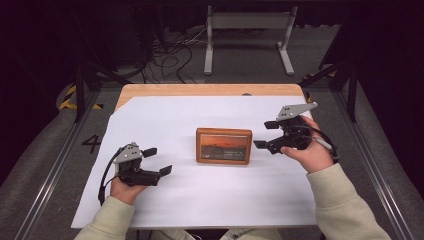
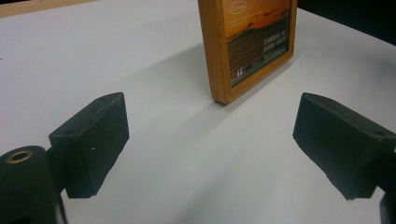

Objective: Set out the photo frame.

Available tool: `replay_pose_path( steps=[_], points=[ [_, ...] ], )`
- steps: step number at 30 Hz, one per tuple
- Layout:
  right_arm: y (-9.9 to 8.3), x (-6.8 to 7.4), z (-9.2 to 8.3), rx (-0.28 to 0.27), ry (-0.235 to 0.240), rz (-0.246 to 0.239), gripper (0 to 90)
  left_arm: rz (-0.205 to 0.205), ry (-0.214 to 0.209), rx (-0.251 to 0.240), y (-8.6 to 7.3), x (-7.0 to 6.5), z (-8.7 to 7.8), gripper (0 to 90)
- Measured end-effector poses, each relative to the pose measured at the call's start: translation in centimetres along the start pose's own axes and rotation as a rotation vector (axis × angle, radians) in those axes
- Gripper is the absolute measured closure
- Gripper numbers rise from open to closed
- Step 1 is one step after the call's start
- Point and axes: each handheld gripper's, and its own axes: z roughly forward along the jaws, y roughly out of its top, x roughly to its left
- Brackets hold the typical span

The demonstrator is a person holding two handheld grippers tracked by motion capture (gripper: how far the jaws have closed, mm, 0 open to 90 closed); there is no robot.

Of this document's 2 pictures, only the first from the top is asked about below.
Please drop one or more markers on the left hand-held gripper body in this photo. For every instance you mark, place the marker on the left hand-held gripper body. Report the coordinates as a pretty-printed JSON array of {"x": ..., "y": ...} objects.
[{"x": 133, "y": 171}]

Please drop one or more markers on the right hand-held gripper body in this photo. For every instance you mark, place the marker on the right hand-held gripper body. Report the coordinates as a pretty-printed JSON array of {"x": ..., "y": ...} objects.
[{"x": 290, "y": 135}]

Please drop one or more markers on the wooden picture frame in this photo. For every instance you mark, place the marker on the wooden picture frame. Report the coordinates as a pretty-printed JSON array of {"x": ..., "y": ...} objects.
[{"x": 224, "y": 146}]

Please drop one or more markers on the person's left hand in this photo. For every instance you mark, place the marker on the person's left hand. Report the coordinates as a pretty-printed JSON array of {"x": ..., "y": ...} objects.
[{"x": 125, "y": 193}]

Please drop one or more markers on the person's right hand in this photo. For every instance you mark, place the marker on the person's right hand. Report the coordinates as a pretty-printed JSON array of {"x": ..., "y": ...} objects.
[{"x": 315, "y": 156}]

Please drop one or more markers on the white paper sheet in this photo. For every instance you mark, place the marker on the white paper sheet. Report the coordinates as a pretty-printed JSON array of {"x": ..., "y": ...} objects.
[{"x": 186, "y": 113}]

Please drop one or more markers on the black metal stand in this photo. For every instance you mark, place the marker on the black metal stand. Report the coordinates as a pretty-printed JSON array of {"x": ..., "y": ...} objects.
[
  {"x": 350, "y": 86},
  {"x": 80, "y": 86}
]

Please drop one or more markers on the person's legs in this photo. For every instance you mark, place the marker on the person's legs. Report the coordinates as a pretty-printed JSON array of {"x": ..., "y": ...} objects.
[{"x": 246, "y": 234}]

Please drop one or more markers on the yellow and black hazard tape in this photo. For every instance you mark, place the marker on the yellow and black hazard tape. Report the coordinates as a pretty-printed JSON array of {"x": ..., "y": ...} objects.
[{"x": 68, "y": 98}]

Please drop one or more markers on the white metal stand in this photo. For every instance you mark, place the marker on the white metal stand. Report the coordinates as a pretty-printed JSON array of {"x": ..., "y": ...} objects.
[{"x": 250, "y": 20}]

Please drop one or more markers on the aluminium floor rail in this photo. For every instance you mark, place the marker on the aluminium floor rail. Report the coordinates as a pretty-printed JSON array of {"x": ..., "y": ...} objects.
[
  {"x": 376, "y": 173},
  {"x": 50, "y": 180}
]

